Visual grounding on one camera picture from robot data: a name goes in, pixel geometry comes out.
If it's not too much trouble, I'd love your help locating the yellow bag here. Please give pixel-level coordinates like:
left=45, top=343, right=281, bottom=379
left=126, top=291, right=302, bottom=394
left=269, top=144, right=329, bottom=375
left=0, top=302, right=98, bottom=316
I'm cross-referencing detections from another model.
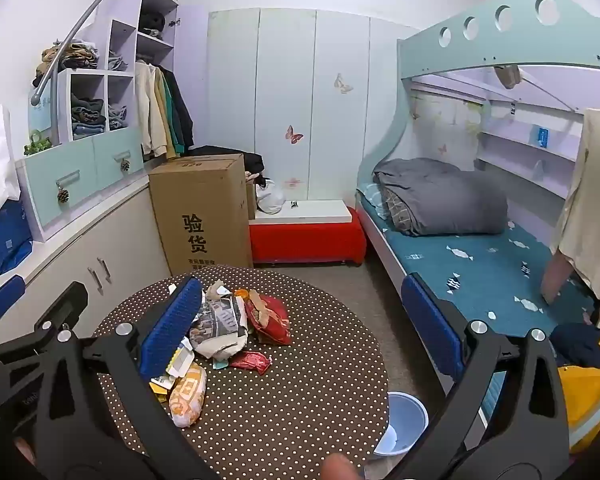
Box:
left=555, top=332, right=600, bottom=453

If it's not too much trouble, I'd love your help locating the pale blue plastic bin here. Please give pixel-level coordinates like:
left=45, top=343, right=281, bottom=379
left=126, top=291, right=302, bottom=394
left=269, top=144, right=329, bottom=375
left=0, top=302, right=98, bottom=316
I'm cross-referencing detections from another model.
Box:
left=372, top=391, right=429, bottom=457

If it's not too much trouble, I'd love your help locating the teal drawer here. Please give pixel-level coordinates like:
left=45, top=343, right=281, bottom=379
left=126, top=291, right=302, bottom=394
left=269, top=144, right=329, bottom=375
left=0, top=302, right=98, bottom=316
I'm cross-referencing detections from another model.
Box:
left=92, top=127, right=145, bottom=186
left=22, top=137, right=101, bottom=228

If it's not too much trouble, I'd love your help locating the pale blue box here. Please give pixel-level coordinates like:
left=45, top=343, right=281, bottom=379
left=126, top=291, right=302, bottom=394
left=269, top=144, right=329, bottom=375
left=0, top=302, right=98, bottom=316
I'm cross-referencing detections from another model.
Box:
left=27, top=87, right=53, bottom=136

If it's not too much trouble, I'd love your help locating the red snack packet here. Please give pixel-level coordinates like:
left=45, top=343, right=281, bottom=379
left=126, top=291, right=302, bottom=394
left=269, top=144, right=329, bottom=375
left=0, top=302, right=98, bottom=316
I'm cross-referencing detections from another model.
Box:
left=242, top=294, right=292, bottom=346

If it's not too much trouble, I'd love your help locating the printed paper bag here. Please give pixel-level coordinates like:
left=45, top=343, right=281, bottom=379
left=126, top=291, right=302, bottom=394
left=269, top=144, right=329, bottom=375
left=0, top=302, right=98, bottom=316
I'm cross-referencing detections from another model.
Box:
left=187, top=292, right=251, bottom=361

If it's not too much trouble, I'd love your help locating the folded denim clothes stack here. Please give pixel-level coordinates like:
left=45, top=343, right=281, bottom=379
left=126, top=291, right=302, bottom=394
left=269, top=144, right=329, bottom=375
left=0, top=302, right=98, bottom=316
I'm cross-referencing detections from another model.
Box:
left=107, top=104, right=129, bottom=131

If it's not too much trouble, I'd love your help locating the person's right hand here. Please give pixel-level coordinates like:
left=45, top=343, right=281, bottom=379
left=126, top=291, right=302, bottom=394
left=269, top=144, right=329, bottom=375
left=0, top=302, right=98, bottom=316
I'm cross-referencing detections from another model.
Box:
left=322, top=454, right=358, bottom=480

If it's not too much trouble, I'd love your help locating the teal bunk bed frame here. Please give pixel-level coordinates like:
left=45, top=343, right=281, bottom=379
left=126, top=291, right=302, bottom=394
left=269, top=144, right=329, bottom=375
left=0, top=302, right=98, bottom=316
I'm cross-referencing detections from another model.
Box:
left=355, top=0, right=600, bottom=401

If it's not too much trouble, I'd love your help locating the lilac stair shelf cabinet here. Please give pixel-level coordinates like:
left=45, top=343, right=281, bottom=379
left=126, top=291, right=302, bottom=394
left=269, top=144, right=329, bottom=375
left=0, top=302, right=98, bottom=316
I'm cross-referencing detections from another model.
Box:
left=15, top=0, right=211, bottom=243

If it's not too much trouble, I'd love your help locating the white yellow carton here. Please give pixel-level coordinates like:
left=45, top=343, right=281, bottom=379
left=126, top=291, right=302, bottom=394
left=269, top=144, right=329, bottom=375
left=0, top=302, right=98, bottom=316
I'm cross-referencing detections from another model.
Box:
left=150, top=337, right=196, bottom=392

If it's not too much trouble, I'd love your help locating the navy cloth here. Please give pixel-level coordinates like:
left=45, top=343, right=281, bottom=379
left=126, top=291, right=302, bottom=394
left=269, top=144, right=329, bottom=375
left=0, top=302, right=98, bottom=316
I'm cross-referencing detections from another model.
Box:
left=550, top=322, right=600, bottom=373

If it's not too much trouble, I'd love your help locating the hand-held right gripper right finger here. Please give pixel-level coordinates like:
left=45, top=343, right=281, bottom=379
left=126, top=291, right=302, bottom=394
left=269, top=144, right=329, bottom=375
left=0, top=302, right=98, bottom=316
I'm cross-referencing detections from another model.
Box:
left=390, top=272, right=571, bottom=480

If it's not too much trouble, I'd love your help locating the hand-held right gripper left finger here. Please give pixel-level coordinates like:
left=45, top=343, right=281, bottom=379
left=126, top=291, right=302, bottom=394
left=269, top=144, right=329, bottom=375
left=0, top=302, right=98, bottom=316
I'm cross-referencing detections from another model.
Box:
left=34, top=277, right=208, bottom=480

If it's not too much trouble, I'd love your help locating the large cardboard box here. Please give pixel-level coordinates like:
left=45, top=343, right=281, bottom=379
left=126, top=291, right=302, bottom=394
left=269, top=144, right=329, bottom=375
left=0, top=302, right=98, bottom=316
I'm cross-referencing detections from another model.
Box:
left=148, top=153, right=254, bottom=277

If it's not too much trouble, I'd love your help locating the cream jacket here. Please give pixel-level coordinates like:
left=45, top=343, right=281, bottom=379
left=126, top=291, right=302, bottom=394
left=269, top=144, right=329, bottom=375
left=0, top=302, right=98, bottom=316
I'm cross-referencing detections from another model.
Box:
left=134, top=60, right=168, bottom=161

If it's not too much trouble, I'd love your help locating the yellow garment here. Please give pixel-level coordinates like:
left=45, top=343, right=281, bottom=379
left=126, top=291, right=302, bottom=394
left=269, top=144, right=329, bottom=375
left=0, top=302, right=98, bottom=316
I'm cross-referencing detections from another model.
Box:
left=155, top=67, right=178, bottom=158

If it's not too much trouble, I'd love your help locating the black coat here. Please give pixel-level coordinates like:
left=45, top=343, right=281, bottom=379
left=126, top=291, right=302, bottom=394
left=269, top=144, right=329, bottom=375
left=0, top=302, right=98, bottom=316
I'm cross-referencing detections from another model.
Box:
left=157, top=62, right=196, bottom=151

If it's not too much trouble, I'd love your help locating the green plant decoration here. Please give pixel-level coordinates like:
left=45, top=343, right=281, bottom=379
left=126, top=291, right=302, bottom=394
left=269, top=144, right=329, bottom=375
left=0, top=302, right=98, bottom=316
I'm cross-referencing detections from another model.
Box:
left=24, top=130, right=53, bottom=157

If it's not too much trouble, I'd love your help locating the blue shopping bag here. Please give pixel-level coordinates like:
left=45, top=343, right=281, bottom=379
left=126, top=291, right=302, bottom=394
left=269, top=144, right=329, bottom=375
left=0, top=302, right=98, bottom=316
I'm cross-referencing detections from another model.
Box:
left=0, top=200, right=34, bottom=276

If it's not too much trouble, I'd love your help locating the red bench with white top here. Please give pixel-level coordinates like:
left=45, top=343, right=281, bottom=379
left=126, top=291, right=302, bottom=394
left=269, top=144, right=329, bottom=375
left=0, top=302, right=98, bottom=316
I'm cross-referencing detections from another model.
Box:
left=248, top=200, right=368, bottom=267

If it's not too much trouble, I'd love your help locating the black cloth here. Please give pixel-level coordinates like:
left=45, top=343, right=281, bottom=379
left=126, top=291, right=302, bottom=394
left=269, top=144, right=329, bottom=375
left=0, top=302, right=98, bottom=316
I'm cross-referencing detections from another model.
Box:
left=187, top=146, right=266, bottom=188

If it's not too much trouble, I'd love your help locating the plaid blanket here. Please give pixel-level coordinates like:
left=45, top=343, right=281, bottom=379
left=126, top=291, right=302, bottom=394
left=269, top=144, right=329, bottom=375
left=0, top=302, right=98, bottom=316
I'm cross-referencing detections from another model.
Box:
left=382, top=187, right=418, bottom=233

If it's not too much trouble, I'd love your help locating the brown clothes pile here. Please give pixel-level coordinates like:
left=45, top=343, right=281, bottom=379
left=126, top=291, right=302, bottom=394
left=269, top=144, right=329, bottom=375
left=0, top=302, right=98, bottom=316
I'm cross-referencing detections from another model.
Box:
left=32, top=42, right=101, bottom=88

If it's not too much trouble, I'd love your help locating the cream hanging garment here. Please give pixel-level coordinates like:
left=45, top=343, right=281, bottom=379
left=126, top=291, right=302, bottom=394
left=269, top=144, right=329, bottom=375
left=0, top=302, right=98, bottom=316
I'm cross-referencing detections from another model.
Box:
left=550, top=105, right=600, bottom=301

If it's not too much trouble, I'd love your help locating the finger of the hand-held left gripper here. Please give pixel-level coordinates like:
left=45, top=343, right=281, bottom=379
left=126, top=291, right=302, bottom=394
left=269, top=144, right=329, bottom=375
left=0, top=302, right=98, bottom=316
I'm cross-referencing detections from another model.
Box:
left=0, top=281, right=89, bottom=361
left=0, top=275, right=27, bottom=333

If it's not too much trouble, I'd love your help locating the round brown dotted table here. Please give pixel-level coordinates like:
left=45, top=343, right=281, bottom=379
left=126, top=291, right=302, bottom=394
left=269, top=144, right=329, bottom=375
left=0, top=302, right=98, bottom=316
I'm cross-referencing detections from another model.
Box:
left=94, top=266, right=391, bottom=480

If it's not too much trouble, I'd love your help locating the striped pillow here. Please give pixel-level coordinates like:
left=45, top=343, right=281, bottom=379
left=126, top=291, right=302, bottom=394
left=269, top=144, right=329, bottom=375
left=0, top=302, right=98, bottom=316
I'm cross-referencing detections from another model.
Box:
left=358, top=182, right=388, bottom=221

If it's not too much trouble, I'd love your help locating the teal patterned bed sheet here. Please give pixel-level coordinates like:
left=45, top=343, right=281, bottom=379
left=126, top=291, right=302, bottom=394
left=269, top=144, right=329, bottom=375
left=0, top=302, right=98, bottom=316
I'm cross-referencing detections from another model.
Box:
left=357, top=195, right=598, bottom=356

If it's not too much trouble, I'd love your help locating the orange white snack packet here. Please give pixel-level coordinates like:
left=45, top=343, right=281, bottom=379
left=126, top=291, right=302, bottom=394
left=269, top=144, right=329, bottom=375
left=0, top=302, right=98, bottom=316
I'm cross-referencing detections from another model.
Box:
left=169, top=362, right=208, bottom=428

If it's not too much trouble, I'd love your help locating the folded dark clothes stack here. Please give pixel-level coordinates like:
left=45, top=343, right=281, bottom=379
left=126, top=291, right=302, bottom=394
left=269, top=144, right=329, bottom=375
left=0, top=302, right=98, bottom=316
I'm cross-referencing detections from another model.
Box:
left=71, top=92, right=107, bottom=136

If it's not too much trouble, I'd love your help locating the grey low cabinet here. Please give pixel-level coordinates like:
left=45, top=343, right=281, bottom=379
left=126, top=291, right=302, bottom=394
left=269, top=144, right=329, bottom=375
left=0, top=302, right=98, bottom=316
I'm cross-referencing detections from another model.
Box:
left=0, top=180, right=173, bottom=356

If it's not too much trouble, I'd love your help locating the lilac wall shelf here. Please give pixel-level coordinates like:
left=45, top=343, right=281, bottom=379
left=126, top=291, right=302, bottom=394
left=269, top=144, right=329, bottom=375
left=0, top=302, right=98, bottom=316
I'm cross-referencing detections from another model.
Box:
left=472, top=100, right=588, bottom=201

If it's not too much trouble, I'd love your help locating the small red wrapper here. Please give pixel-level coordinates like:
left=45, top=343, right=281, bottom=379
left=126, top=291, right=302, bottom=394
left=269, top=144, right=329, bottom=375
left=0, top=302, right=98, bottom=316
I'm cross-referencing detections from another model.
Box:
left=228, top=351, right=272, bottom=375

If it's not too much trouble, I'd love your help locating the dark clothes pile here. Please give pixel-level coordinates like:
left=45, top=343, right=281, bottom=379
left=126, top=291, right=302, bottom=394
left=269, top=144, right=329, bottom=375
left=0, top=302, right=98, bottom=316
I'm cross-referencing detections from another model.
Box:
left=139, top=11, right=167, bottom=38

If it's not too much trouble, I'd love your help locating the grey metal handrail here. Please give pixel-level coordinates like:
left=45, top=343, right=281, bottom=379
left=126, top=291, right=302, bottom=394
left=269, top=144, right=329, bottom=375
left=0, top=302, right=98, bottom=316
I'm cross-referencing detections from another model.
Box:
left=30, top=0, right=187, bottom=148

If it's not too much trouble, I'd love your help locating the beige hat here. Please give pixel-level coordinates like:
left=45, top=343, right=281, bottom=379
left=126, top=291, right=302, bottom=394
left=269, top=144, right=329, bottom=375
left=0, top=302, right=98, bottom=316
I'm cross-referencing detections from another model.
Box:
left=492, top=65, right=523, bottom=90

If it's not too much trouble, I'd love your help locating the pink hanging garment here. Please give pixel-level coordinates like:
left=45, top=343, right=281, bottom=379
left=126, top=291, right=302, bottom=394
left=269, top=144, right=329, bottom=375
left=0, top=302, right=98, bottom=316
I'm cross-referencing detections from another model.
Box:
left=540, top=247, right=578, bottom=306

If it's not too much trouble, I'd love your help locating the green garment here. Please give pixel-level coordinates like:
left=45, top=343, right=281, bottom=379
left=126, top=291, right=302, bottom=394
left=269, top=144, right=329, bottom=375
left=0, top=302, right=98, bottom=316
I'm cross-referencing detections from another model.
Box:
left=162, top=72, right=186, bottom=156

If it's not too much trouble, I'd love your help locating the white wardrobe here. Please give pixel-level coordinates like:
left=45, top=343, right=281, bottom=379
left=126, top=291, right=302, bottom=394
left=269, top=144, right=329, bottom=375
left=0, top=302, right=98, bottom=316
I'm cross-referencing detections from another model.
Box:
left=206, top=8, right=421, bottom=206

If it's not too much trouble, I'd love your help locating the grey duvet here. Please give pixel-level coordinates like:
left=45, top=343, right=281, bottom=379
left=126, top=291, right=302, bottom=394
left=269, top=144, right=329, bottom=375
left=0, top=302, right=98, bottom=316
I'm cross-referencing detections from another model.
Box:
left=372, top=157, right=509, bottom=237

